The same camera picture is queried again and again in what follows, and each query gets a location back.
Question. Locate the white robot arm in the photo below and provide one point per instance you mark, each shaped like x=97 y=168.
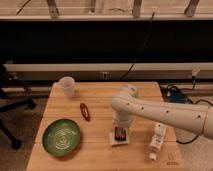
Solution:
x=197 y=119

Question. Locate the blue power box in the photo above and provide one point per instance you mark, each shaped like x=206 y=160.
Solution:
x=177 y=97

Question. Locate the white tube with cap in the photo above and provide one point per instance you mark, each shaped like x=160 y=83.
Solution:
x=157 y=140

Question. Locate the red oval ring tool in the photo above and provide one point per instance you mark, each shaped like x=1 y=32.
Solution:
x=85 y=111

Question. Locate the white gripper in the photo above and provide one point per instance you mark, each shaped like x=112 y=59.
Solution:
x=122 y=122

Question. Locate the clear plastic measuring cup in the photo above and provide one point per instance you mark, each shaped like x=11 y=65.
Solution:
x=67 y=85

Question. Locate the green round plate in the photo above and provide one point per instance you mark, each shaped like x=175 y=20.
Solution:
x=61 y=137

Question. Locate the red black eraser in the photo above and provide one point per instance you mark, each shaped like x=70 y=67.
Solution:
x=120 y=133

